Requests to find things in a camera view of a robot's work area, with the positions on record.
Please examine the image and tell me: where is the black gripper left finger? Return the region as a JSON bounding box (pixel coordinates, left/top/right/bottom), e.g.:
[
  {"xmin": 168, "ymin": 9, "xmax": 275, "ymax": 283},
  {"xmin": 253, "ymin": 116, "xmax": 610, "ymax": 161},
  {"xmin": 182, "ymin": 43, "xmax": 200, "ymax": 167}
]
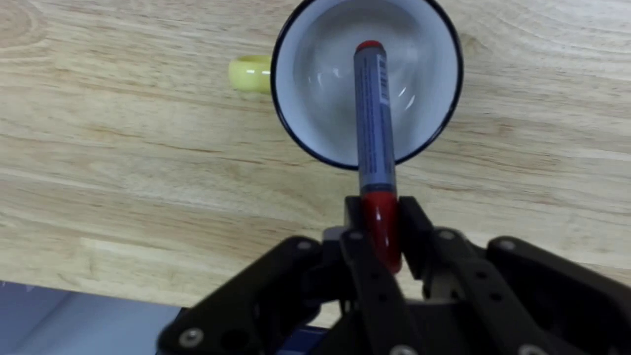
[{"xmin": 159, "ymin": 197, "xmax": 429, "ymax": 355}]

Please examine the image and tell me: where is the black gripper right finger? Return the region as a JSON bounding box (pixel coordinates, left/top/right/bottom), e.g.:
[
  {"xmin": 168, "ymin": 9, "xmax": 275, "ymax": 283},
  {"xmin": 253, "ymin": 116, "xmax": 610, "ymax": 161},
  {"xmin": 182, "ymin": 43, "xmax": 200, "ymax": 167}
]
[{"xmin": 399, "ymin": 197, "xmax": 631, "ymax": 355}]

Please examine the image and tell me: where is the red capped marker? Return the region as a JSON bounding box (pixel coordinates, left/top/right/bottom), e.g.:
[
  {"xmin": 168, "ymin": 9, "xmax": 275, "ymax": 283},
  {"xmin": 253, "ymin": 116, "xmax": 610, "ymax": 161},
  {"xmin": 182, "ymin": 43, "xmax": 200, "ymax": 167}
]
[{"xmin": 354, "ymin": 39, "xmax": 401, "ymax": 272}]

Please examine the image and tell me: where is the yellow enamel mug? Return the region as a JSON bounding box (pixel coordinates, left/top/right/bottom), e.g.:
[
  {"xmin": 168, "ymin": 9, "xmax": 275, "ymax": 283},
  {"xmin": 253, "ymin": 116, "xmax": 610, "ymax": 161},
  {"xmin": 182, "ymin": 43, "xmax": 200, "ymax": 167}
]
[{"xmin": 230, "ymin": 0, "xmax": 464, "ymax": 169}]

